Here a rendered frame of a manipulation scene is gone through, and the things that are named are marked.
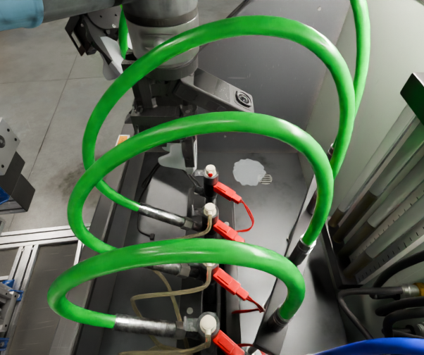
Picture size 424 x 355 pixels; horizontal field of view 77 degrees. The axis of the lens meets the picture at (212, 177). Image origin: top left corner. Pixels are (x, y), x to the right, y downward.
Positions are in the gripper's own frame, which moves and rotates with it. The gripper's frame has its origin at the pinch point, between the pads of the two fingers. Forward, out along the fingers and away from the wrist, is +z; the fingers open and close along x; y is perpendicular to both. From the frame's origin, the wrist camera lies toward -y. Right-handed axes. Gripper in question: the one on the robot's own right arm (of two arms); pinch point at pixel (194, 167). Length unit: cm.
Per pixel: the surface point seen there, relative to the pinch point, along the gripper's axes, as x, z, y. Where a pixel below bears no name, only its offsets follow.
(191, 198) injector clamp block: -2.3, 12.7, 1.2
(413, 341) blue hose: 27.2, -10.6, -19.2
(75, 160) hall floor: -103, 111, 98
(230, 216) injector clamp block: 2.2, 12.7, -7.0
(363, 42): -0.4, -21.3, -20.2
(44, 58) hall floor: -255, 111, 183
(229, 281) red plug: 18.3, 3.2, -5.7
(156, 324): 23.8, 2.6, 3.6
